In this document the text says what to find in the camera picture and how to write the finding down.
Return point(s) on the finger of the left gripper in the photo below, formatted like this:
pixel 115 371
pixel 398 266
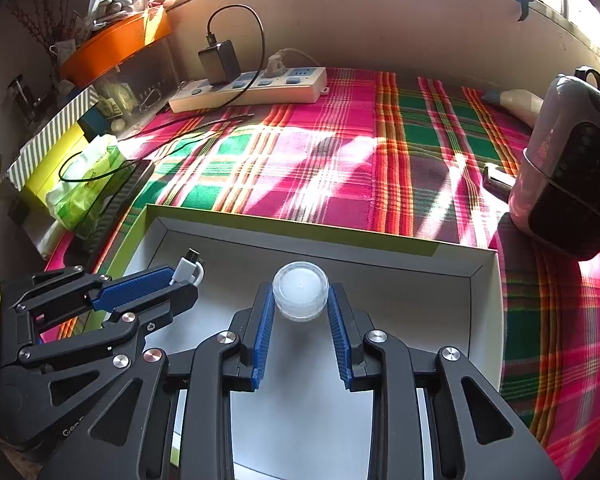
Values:
pixel 58 296
pixel 127 324

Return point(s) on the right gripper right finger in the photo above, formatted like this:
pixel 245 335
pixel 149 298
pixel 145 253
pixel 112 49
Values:
pixel 434 414

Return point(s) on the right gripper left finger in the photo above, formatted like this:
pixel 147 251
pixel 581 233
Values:
pixel 129 432

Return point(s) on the clear round candle jar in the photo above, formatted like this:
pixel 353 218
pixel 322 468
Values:
pixel 300 291

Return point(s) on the black smartphone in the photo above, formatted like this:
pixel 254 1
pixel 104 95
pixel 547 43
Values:
pixel 104 216

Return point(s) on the yellow box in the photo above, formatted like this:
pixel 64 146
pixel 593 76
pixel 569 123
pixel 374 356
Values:
pixel 45 176

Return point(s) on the green tissue pack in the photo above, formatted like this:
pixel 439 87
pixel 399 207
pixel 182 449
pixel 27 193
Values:
pixel 81 178

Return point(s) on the green white cardboard tray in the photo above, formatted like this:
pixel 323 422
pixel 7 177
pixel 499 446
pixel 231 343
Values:
pixel 302 423

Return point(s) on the striped white box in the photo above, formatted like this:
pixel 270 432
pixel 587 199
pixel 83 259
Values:
pixel 37 148

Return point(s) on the orange tray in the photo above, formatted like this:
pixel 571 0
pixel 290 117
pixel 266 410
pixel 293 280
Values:
pixel 114 45

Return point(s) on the small silver lighter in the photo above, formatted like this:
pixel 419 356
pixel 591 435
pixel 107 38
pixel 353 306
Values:
pixel 497 182

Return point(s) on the pink black portable heater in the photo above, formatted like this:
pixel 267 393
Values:
pixel 556 196

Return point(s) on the black charger adapter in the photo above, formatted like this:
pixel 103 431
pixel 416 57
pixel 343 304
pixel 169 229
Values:
pixel 219 61

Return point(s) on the white power strip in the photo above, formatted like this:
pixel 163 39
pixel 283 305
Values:
pixel 302 85

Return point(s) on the white plug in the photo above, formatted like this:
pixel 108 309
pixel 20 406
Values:
pixel 275 65

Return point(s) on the plaid bed cloth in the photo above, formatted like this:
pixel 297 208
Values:
pixel 402 155

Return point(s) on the beige pouch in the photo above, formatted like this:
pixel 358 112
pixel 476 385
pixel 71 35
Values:
pixel 521 103

